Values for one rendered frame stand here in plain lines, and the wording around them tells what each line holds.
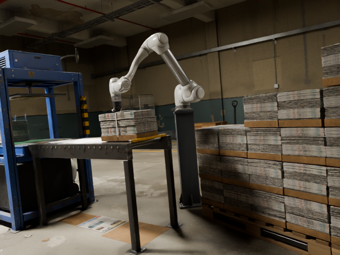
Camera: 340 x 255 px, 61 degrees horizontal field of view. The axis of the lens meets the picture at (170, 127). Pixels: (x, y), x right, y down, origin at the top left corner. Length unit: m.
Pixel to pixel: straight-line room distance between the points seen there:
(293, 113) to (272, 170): 0.43
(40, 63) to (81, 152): 1.34
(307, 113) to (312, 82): 7.02
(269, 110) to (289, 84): 6.98
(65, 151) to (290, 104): 1.82
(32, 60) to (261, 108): 2.39
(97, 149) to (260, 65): 7.55
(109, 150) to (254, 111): 1.10
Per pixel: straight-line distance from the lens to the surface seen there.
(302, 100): 1.94
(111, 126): 2.35
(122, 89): 2.44
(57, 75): 3.42
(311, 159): 1.95
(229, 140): 2.34
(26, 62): 3.38
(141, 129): 2.24
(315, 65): 8.96
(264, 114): 2.10
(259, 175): 2.21
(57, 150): 2.73
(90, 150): 2.37
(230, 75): 9.62
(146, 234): 2.56
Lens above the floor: 1.00
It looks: 3 degrees down
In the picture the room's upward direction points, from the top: 5 degrees counter-clockwise
